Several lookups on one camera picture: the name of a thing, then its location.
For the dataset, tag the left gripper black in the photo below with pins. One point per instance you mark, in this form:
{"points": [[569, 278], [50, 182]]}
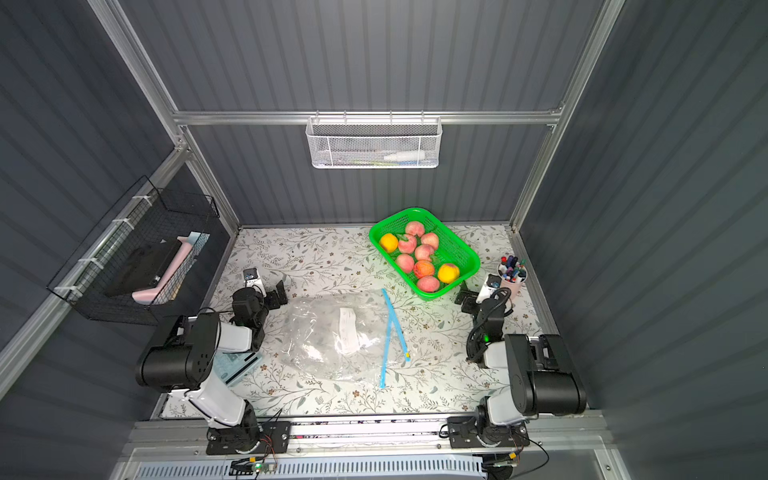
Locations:
{"points": [[270, 294]]}

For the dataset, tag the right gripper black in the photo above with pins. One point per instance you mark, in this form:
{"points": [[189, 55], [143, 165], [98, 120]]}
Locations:
{"points": [[471, 297]]}

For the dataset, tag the orange red peach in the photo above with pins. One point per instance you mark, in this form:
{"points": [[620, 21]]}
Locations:
{"points": [[423, 268]]}

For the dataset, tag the pink peach with leaf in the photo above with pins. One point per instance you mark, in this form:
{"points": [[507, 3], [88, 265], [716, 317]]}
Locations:
{"points": [[407, 244]]}

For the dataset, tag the clear zip-top bag blue zipper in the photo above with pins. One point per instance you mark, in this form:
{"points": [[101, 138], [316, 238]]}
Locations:
{"points": [[351, 337]]}

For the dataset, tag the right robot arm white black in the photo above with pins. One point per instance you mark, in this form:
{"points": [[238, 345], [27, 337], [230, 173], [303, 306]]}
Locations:
{"points": [[542, 378]]}

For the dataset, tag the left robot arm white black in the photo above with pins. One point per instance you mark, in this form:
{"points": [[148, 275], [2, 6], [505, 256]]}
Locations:
{"points": [[178, 360]]}

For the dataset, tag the yellow peach right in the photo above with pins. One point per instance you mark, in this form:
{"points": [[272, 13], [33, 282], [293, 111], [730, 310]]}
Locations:
{"points": [[448, 273]]}

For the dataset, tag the yellow peach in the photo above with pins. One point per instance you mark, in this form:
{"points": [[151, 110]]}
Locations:
{"points": [[448, 273], [389, 242]]}

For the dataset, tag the pink peach bottom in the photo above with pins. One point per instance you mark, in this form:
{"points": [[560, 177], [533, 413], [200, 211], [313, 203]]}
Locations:
{"points": [[429, 284]]}

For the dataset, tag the pink peach upper right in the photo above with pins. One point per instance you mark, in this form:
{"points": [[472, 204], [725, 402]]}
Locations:
{"points": [[430, 239]]}

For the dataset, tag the pink peach middle left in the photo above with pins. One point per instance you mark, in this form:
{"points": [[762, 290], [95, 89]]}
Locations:
{"points": [[405, 262]]}

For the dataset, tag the pink peach top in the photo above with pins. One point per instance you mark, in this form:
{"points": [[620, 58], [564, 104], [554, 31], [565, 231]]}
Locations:
{"points": [[415, 228]]}

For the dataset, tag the yellow peach left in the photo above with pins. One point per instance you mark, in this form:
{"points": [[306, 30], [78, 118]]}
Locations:
{"points": [[389, 242]]}

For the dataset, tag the green plastic basket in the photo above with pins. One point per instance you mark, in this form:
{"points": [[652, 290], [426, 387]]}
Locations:
{"points": [[452, 249]]}

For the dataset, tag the pink pen cup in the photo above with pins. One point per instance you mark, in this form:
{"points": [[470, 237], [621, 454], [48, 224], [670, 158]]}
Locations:
{"points": [[513, 273]]}

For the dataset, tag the teal calculator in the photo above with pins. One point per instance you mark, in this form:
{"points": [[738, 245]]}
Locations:
{"points": [[231, 367]]}

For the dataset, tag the black pouch in basket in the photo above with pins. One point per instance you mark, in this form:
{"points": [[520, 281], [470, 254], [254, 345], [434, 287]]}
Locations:
{"points": [[141, 269]]}

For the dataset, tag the white tube in basket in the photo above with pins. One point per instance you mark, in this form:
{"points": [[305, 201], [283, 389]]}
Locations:
{"points": [[406, 157]]}

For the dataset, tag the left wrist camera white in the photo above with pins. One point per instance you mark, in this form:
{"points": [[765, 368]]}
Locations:
{"points": [[253, 279]]}

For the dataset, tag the pink handle tool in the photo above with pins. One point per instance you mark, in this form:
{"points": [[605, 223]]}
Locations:
{"points": [[161, 292]]}

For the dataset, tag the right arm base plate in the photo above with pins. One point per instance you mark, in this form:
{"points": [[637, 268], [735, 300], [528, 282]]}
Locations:
{"points": [[472, 432]]}

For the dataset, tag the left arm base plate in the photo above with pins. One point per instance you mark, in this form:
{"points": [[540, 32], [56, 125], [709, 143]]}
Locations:
{"points": [[264, 439]]}

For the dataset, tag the black wire wall basket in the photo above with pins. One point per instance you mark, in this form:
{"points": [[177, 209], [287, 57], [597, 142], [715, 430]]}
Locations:
{"points": [[152, 216]]}

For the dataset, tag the white wire wall basket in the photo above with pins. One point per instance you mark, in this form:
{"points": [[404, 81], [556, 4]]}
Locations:
{"points": [[344, 144]]}

